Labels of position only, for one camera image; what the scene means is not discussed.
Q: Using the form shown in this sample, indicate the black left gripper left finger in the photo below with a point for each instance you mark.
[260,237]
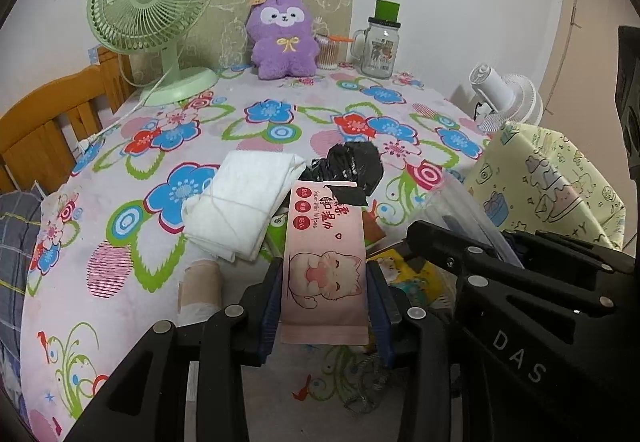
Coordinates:
[241,335]

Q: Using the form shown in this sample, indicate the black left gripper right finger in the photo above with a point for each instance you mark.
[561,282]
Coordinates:
[412,344]

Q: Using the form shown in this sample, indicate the pink tissue pack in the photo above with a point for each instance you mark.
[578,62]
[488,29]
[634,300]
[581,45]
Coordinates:
[324,284]

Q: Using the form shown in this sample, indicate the yellow cartoon tissue pack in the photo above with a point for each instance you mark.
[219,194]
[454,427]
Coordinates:
[416,277]

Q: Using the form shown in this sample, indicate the white folded cloth bundle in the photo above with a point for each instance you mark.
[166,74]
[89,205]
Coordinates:
[230,217]

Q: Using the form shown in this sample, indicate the floral tablecloth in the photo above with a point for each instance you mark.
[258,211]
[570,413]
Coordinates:
[204,180]

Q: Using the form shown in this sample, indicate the yellow cartoon storage box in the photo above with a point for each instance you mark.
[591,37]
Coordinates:
[534,179]

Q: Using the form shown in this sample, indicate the black plastic bag bundle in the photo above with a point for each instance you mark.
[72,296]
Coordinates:
[352,172]

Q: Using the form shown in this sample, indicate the plaid blue cushion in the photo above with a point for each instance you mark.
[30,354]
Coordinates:
[20,223]

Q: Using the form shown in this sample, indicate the white standing fan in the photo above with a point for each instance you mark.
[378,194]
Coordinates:
[508,98]

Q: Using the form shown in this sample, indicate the wooden chair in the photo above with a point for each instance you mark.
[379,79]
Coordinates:
[33,148]

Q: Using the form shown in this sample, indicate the glass mason jar mug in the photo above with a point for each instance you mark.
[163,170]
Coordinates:
[374,49]

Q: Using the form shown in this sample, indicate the purple plush toy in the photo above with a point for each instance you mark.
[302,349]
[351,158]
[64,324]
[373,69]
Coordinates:
[282,37]

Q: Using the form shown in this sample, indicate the cotton swab container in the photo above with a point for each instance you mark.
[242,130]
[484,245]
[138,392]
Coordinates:
[329,50]

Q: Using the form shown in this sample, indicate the green cap on jar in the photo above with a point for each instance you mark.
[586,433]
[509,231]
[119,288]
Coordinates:
[387,11]

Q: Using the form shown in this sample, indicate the green desk fan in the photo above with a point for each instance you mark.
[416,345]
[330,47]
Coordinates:
[133,26]

